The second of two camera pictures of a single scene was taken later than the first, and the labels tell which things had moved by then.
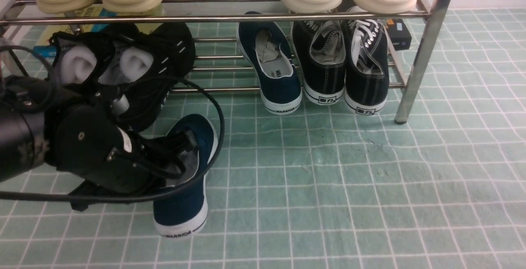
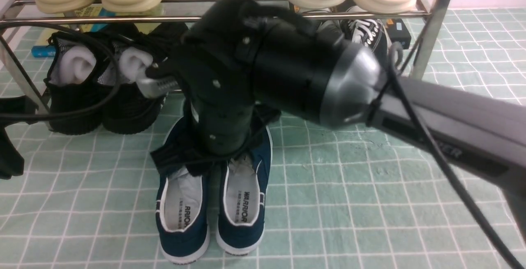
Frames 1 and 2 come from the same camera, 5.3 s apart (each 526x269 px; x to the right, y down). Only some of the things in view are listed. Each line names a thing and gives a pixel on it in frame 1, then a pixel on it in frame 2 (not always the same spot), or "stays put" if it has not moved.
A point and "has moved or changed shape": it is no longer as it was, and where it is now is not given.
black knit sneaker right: x=138 y=70 stays put
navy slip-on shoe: x=266 y=50 has moved or changed shape
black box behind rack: x=400 y=34 stays put
